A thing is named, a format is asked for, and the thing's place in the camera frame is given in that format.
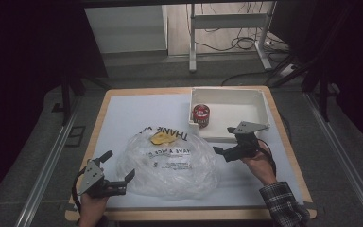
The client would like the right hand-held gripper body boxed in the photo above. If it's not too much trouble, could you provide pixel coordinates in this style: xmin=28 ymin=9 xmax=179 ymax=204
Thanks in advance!
xmin=232 ymin=120 xmax=270 ymax=163

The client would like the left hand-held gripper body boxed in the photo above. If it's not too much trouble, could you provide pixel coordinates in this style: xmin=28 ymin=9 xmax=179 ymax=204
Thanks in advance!
xmin=77 ymin=158 xmax=128 ymax=199

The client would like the white plastic bin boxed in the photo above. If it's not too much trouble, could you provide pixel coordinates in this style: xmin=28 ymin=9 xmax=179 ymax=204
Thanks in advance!
xmin=187 ymin=86 xmax=271 ymax=143

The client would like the red lidded candy jar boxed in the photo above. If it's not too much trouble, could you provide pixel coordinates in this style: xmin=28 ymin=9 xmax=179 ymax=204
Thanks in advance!
xmin=192 ymin=103 xmax=212 ymax=129

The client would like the clear plastic bag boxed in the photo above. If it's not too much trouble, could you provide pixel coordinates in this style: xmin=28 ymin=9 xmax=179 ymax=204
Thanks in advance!
xmin=116 ymin=125 xmax=220 ymax=201

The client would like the person's right hand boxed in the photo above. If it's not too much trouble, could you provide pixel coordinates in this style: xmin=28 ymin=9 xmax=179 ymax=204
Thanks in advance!
xmin=241 ymin=140 xmax=278 ymax=187

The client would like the person's left hand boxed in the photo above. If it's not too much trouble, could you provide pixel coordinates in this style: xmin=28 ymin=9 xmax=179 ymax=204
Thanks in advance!
xmin=78 ymin=192 xmax=110 ymax=222

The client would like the white table mat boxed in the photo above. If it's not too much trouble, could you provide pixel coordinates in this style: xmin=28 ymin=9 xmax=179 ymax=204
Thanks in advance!
xmin=95 ymin=94 xmax=305 ymax=210

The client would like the black stand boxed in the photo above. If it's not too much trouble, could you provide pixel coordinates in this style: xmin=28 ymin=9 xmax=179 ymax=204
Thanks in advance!
xmin=270 ymin=55 xmax=341 ymax=123
xmin=51 ymin=77 xmax=88 ymax=128

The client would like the white power strip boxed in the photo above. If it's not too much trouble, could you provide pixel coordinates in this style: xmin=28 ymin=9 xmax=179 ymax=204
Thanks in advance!
xmin=280 ymin=63 xmax=298 ymax=78

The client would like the black curtain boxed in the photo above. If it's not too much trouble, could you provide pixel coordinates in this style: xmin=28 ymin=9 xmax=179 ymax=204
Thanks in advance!
xmin=0 ymin=0 xmax=108 ymax=209
xmin=268 ymin=0 xmax=363 ymax=155

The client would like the white cabinet panel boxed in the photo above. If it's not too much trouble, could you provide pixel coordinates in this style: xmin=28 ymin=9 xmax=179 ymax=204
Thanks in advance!
xmin=84 ymin=5 xmax=168 ymax=55

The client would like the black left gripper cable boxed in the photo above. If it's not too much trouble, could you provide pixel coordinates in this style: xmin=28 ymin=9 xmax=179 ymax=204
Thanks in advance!
xmin=71 ymin=167 xmax=87 ymax=211

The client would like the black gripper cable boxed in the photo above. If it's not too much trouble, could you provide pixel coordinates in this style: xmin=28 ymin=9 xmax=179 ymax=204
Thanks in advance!
xmin=257 ymin=137 xmax=278 ymax=178
xmin=71 ymin=167 xmax=87 ymax=211

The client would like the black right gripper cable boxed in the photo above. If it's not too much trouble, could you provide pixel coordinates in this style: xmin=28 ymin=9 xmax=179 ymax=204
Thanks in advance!
xmin=257 ymin=137 xmax=278 ymax=178

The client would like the metal floor rail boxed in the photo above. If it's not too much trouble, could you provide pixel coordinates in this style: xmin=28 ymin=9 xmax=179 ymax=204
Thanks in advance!
xmin=13 ymin=96 xmax=83 ymax=227
xmin=304 ymin=92 xmax=363 ymax=227

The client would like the tangle of black floor cables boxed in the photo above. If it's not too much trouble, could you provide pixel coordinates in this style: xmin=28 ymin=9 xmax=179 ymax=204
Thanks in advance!
xmin=185 ymin=2 xmax=292 ymax=53

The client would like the white metal desk frame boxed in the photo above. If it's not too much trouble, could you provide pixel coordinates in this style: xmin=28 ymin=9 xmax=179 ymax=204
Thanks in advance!
xmin=188 ymin=2 xmax=277 ymax=73

